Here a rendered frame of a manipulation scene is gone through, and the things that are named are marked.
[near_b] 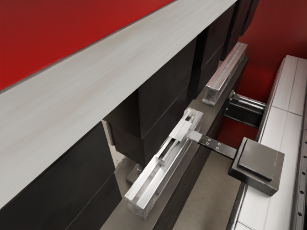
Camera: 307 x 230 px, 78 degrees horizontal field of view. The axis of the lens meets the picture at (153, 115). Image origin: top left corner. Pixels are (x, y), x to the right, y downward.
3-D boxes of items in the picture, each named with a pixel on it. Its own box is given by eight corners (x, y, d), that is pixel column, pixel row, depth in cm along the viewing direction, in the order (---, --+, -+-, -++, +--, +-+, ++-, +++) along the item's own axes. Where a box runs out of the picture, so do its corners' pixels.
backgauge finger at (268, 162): (193, 123, 63) (196, 113, 59) (278, 160, 53) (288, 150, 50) (177, 149, 56) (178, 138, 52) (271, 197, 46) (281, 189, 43)
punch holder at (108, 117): (150, 100, 43) (149, 23, 31) (184, 114, 39) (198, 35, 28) (104, 146, 34) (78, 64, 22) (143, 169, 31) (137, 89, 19)
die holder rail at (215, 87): (232, 56, 116) (237, 41, 110) (242, 59, 114) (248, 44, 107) (201, 101, 87) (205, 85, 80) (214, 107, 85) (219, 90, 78)
